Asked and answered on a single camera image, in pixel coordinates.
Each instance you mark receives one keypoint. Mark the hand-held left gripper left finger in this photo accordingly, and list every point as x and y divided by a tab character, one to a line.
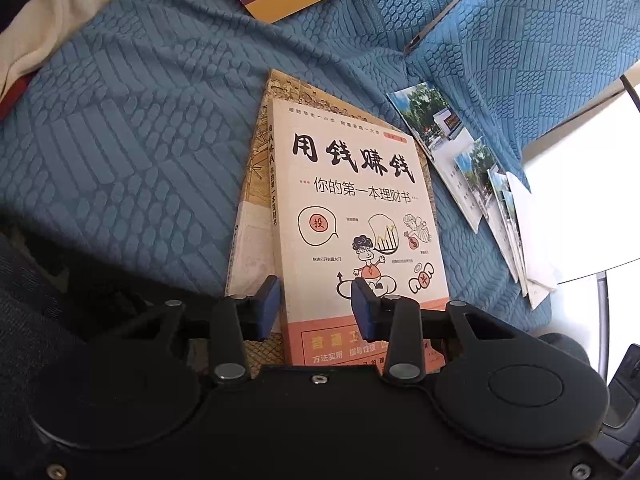
267	307

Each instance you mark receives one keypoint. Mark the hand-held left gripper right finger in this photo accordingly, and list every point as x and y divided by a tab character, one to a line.
362	310

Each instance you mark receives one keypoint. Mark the orange white cartoon book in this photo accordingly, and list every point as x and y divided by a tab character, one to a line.
350	210

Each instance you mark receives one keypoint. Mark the golden patterned book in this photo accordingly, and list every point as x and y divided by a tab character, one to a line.
256	170

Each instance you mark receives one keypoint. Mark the photo cover notebook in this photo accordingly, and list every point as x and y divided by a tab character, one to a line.
497	185
425	110
475	165
511	220

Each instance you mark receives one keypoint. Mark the white notebook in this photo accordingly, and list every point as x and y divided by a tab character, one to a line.
535	240

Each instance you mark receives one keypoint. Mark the white cabinet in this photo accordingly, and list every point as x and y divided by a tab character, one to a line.
575	210

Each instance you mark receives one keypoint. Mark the blue textured sofa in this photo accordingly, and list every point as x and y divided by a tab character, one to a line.
150	135

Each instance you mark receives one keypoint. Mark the red white black checkered blanket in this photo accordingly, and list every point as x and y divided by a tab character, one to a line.
55	35

